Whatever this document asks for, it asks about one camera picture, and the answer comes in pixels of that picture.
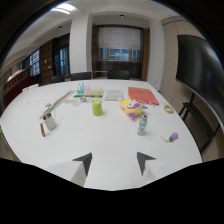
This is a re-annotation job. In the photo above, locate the white kettle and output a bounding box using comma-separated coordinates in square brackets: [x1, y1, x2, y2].
[42, 112, 58, 131]

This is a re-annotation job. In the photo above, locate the purple green toy eggplant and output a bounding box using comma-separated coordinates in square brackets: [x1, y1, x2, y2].
[161, 131, 180, 144]

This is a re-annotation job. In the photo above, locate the clear plastic water bottle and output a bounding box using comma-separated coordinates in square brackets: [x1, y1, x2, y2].
[137, 114, 149, 137]

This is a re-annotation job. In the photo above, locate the brown wooden stick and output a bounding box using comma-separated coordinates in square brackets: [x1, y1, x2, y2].
[39, 122, 47, 138]

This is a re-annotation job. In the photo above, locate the roll of tape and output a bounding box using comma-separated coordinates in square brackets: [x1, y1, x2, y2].
[163, 104, 175, 115]

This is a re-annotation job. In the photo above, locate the yellow purple plush fish toy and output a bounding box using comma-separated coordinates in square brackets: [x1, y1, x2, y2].
[119, 98, 149, 120]

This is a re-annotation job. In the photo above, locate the black display stand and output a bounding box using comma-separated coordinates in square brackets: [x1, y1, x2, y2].
[178, 92, 221, 154]

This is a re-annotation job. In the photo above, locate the green cylindrical cup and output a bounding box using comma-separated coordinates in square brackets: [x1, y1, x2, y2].
[91, 100, 104, 117]

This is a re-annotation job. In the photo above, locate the long colourful ruler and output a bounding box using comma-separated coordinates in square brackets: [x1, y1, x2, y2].
[38, 90, 76, 120]

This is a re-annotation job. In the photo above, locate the orange red folder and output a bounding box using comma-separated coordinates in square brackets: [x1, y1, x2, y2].
[127, 86, 160, 106]

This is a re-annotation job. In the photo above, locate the colourful test tube rack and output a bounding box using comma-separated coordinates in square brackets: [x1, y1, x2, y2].
[73, 81, 106, 99]

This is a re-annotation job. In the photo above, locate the white book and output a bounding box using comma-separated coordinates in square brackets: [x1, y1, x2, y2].
[104, 88, 125, 101]

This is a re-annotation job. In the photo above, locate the black office chair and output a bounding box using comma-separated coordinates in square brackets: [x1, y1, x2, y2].
[70, 71, 93, 81]
[106, 69, 130, 80]

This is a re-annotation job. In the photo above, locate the large black display screen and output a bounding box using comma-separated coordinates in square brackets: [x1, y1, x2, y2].
[175, 34, 224, 129]

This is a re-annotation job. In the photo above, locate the white roller window blind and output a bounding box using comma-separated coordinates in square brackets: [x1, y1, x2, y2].
[98, 26, 142, 51]

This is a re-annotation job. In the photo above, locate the ceiling light panel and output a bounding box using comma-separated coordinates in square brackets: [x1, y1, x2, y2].
[49, 2, 78, 15]

